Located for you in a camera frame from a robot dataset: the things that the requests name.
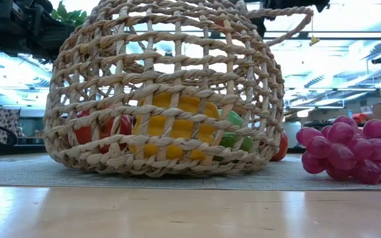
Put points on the green apple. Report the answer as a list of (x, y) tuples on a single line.
[(235, 118)]

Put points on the red orange bell pepper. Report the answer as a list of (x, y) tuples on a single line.
[(281, 147)]

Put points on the red apple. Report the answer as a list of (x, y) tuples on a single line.
[(84, 134)]

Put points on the yellow bell pepper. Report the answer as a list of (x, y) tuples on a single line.
[(180, 127)]

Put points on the yellow hanging tag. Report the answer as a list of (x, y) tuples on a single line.
[(313, 41)]

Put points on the patterned cloth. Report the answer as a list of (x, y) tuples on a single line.
[(3, 122)]

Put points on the black ceiling fixture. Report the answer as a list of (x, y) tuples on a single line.
[(379, 59)]

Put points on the small red background item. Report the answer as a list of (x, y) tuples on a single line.
[(359, 117)]

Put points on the purple grape bunch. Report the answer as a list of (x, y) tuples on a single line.
[(342, 155)]

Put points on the grey woven placemat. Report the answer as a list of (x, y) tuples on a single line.
[(293, 180)]

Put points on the black overhead rail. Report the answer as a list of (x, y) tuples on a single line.
[(342, 35)]

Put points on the black aluminium table frame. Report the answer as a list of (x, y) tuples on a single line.
[(28, 150)]

